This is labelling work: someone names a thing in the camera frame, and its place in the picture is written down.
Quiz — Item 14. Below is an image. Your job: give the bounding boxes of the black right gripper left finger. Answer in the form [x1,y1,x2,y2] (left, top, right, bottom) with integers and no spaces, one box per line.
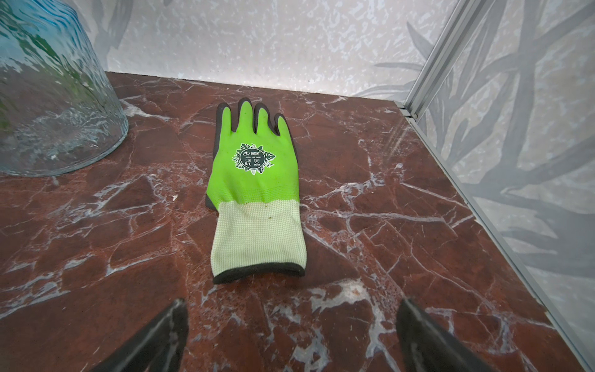
[93,299,189,372]

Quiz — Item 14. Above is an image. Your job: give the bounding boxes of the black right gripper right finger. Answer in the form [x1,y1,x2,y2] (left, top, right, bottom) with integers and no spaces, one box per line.
[396,299,493,372]

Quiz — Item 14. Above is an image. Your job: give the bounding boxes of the green work glove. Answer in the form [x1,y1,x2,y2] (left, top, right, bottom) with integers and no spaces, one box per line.
[205,98,307,285]

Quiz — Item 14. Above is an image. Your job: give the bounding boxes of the blue textured glass vase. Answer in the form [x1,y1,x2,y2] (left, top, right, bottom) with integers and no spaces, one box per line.
[1,1,129,177]

